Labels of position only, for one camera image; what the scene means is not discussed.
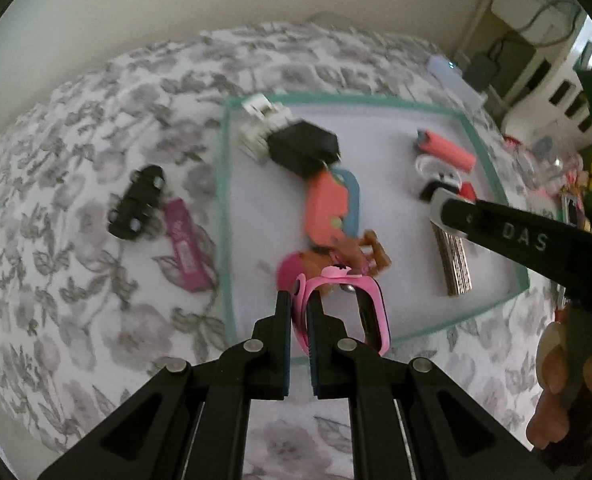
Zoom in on black cable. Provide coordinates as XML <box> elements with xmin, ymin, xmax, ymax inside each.
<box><xmin>495</xmin><ymin>0</ymin><xmax>584</xmax><ymax>61</ymax></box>

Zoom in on white shelf unit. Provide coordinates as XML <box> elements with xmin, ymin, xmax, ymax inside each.
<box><xmin>454</xmin><ymin>0</ymin><xmax>588</xmax><ymax>122</ymax></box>

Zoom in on person's right hand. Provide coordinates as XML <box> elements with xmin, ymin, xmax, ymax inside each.
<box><xmin>526</xmin><ymin>304</ymin><xmax>592</xmax><ymax>450</ymax></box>

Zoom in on purple lighter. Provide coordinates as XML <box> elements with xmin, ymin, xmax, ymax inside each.
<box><xmin>163</xmin><ymin>198</ymin><xmax>213</xmax><ymax>292</ymax></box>

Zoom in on white plastic clip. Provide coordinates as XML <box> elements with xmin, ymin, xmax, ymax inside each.
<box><xmin>238</xmin><ymin>93</ymin><xmax>294</xmax><ymax>164</ymax></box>

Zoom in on black power adapter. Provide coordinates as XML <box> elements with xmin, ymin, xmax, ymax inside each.
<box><xmin>267</xmin><ymin>120</ymin><xmax>340</xmax><ymax>179</ymax></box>

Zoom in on black plugged adapter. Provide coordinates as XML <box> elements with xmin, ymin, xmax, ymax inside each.
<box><xmin>463</xmin><ymin>52</ymin><xmax>500</xmax><ymax>92</ymax></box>

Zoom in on black toy car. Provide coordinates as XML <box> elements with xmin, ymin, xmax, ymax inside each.
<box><xmin>107</xmin><ymin>165</ymin><xmax>166</xmax><ymax>240</ymax></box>

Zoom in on orange blue toy case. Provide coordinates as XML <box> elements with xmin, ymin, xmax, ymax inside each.
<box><xmin>305</xmin><ymin>168</ymin><xmax>360</xmax><ymax>247</ymax></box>

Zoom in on white USB charger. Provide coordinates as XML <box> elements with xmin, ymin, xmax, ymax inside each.
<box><xmin>429</xmin><ymin>188</ymin><xmax>476</xmax><ymax>237</ymax></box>

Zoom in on white power strip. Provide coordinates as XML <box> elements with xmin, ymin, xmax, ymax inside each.
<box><xmin>427</xmin><ymin>55</ymin><xmax>488</xmax><ymax>113</ymax></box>

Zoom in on pink kids watch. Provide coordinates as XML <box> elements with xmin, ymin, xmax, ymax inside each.
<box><xmin>291</xmin><ymin>264</ymin><xmax>391</xmax><ymax>356</ymax></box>

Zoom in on floral grey white blanket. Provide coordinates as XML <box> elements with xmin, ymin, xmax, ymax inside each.
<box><xmin>0</xmin><ymin>23</ymin><xmax>552</xmax><ymax>479</ymax></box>

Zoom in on teal shallow box tray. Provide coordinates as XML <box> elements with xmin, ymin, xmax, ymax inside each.
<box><xmin>217</xmin><ymin>94</ymin><xmax>530</xmax><ymax>346</ymax></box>

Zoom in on clear glass cup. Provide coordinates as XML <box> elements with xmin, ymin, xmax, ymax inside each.
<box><xmin>516</xmin><ymin>134</ymin><xmax>566</xmax><ymax>190</ymax></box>

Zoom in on red cap glue stick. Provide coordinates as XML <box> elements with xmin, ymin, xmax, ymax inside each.
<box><xmin>458</xmin><ymin>182</ymin><xmax>477</xmax><ymax>203</ymax></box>

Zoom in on coral pink lighter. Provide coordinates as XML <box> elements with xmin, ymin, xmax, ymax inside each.
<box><xmin>416</xmin><ymin>130</ymin><xmax>477</xmax><ymax>174</ymax></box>

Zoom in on pink helmet dog toy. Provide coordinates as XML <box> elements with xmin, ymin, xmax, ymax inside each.
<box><xmin>276</xmin><ymin>230</ymin><xmax>391</xmax><ymax>290</ymax></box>

